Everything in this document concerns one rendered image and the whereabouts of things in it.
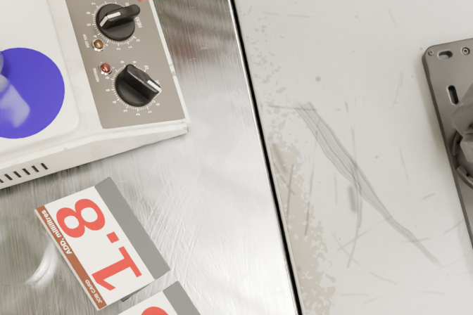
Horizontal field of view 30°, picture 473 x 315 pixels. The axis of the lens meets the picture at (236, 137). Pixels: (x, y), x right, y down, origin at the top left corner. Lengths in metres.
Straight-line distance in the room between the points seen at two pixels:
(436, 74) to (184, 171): 0.22
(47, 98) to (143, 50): 0.10
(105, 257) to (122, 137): 0.09
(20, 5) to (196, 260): 0.24
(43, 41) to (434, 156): 0.32
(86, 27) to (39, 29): 0.04
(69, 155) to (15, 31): 0.10
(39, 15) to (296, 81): 0.22
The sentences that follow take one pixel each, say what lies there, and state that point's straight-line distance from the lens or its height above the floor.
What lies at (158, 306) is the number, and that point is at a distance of 0.69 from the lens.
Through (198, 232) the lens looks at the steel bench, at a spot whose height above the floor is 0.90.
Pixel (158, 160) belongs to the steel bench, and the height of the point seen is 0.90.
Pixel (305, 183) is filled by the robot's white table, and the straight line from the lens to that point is 0.71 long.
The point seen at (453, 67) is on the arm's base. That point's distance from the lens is 0.75.
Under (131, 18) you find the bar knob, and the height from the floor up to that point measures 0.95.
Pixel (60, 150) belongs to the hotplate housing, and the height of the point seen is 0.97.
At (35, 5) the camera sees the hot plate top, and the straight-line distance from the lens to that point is 0.68.
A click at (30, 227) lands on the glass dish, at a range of 0.72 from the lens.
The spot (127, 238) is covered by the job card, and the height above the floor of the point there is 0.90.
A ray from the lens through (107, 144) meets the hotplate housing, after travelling 0.68.
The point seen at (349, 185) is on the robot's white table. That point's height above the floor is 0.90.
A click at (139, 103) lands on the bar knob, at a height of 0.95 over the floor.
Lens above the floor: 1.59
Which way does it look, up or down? 75 degrees down
